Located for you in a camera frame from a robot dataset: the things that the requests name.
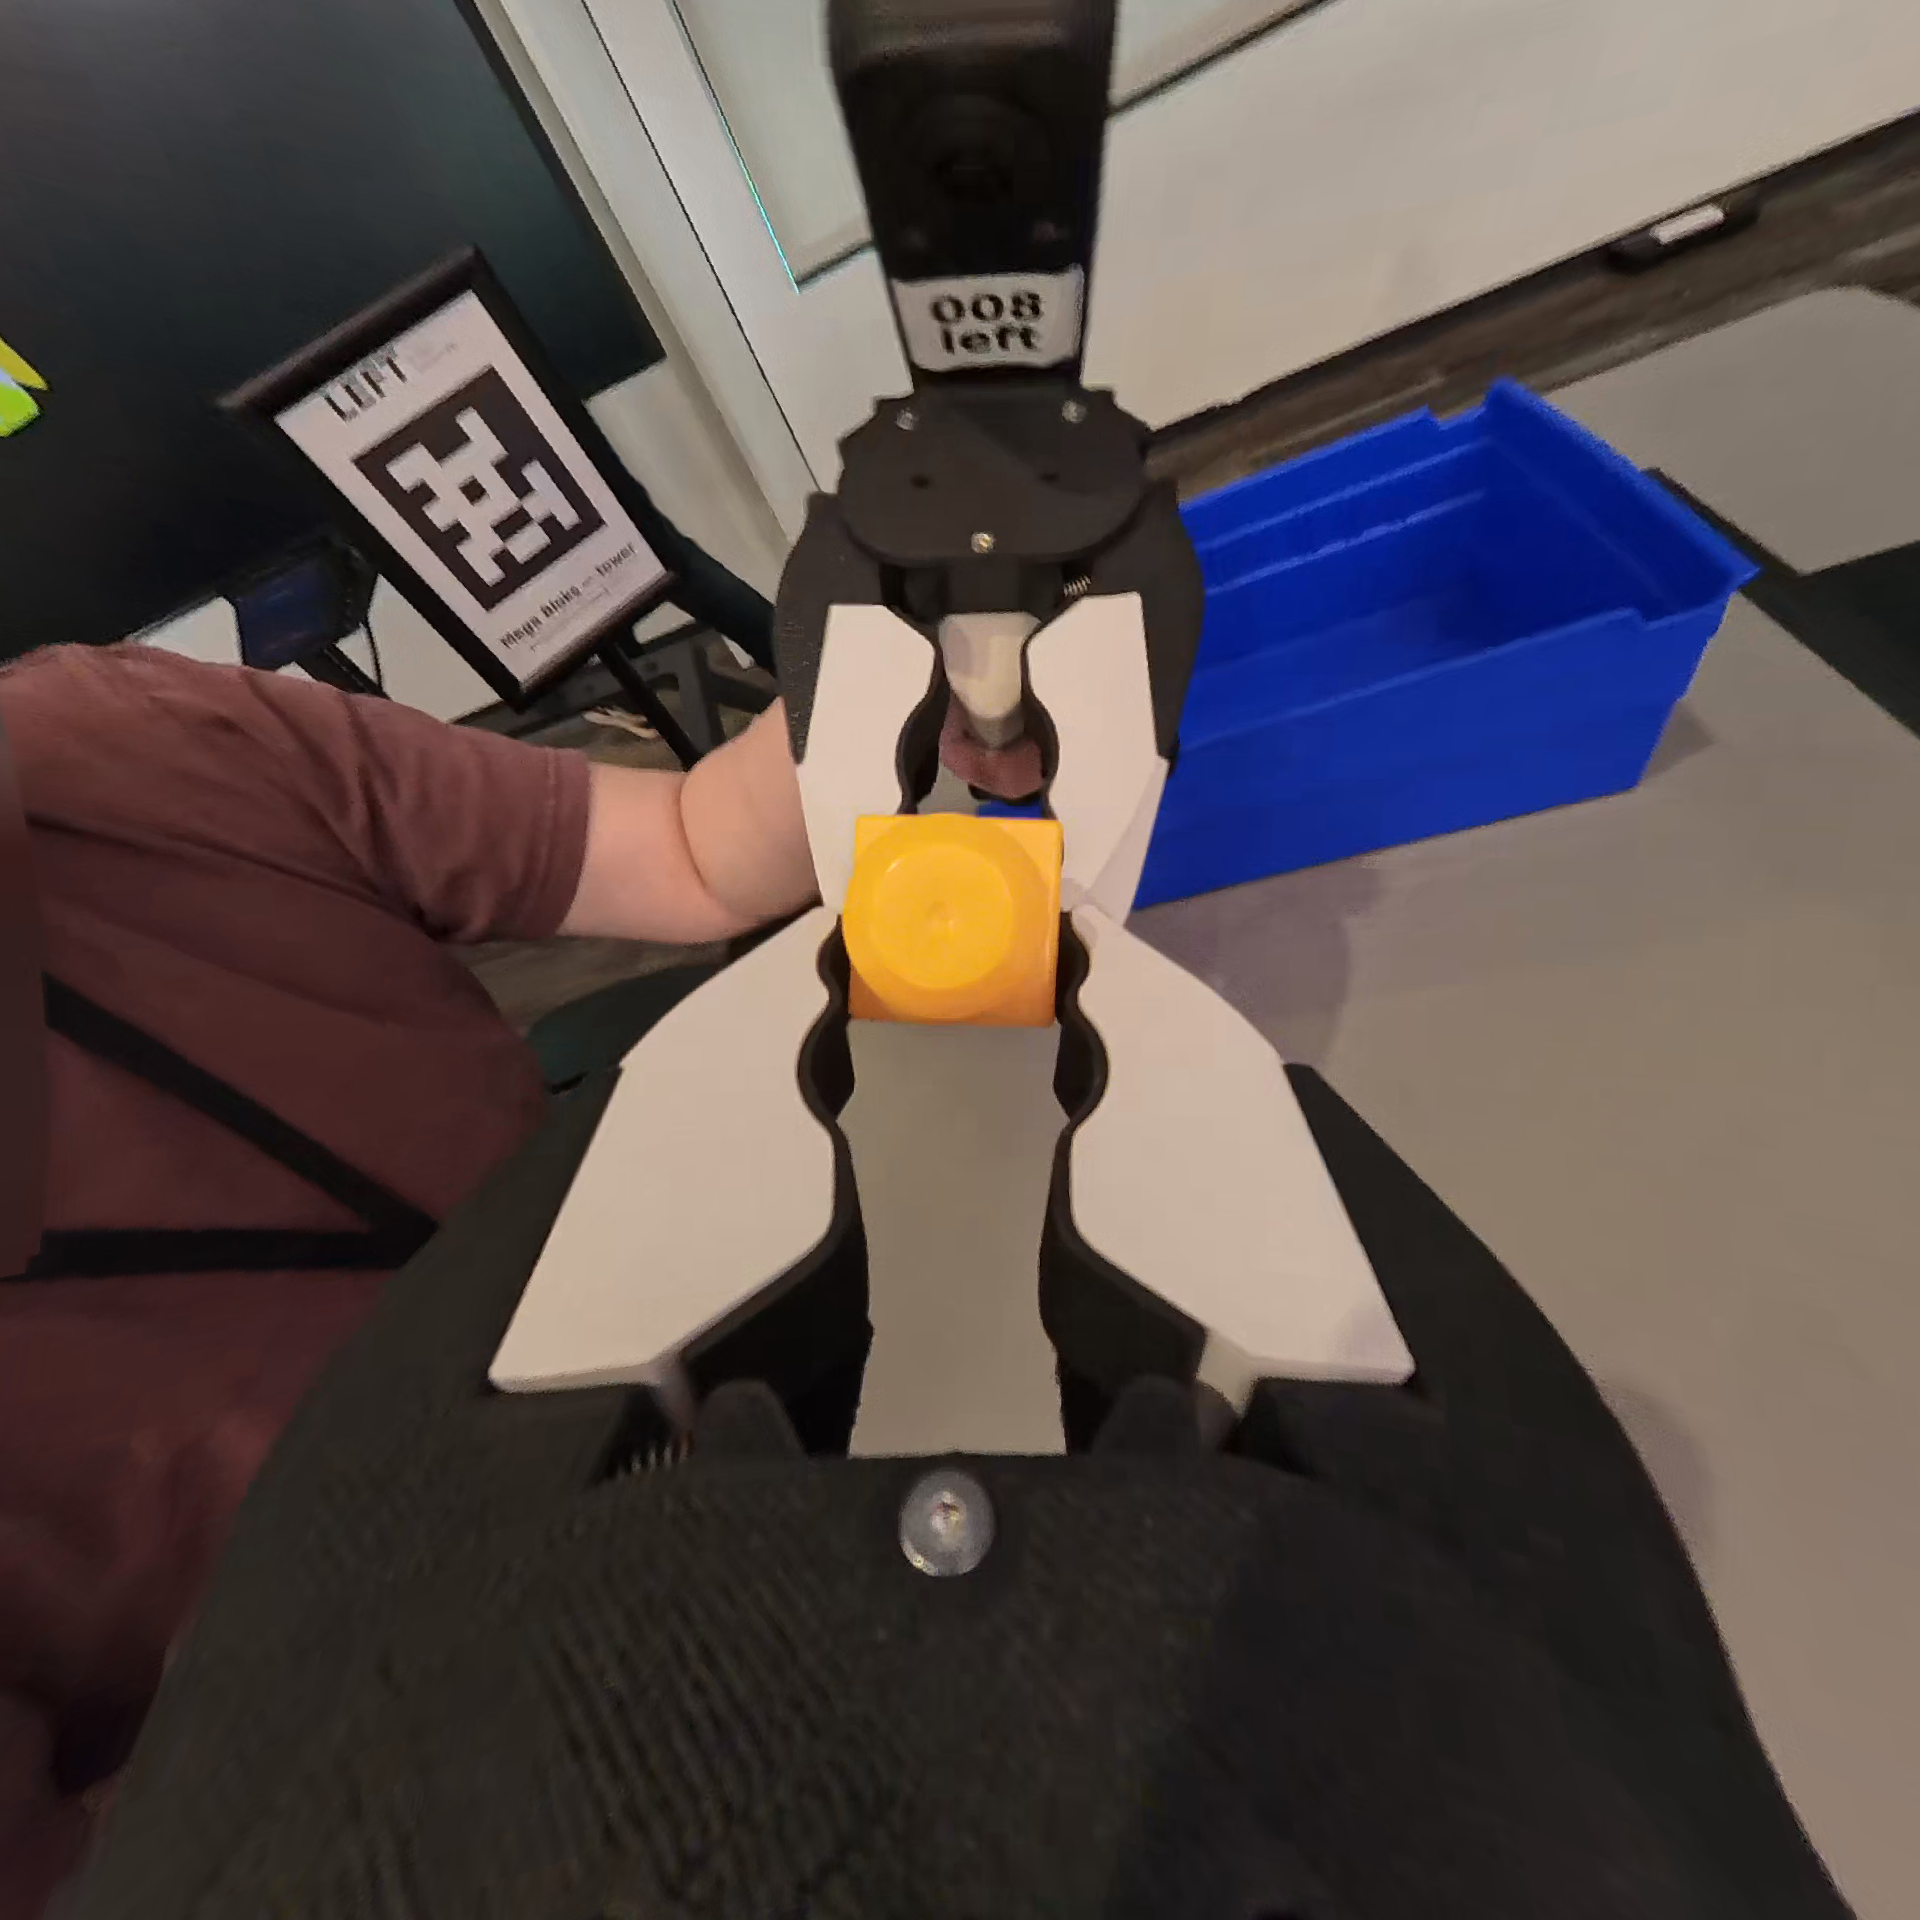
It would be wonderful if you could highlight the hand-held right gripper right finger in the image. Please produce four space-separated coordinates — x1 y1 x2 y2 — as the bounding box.
1040 906 1414 1428

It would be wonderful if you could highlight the whiteboard eraser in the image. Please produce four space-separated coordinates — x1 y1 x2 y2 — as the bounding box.
1607 206 1766 270

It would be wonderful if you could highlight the framed black-and-white tag sign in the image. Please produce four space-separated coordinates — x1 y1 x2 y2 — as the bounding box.
210 251 707 766

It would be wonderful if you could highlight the blue plastic bin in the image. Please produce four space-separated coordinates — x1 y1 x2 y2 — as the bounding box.
1127 376 1762 917

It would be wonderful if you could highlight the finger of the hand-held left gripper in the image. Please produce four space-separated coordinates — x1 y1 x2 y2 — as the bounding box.
1036 588 1179 921
782 596 939 921

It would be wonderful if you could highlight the person's left forearm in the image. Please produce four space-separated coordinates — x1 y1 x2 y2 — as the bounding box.
579 700 827 948

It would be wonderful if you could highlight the dark monitor screen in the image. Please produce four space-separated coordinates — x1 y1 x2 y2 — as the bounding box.
0 0 673 668

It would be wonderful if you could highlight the person's maroon shirt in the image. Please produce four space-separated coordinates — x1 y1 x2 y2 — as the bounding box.
0 641 596 1920

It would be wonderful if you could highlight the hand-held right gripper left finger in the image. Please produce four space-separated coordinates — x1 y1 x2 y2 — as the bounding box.
489 917 879 1454

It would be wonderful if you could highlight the orange toy block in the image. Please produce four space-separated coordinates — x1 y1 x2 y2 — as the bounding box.
840 812 1069 1030

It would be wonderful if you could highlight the small dark device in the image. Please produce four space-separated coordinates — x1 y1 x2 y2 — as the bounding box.
228 536 374 668

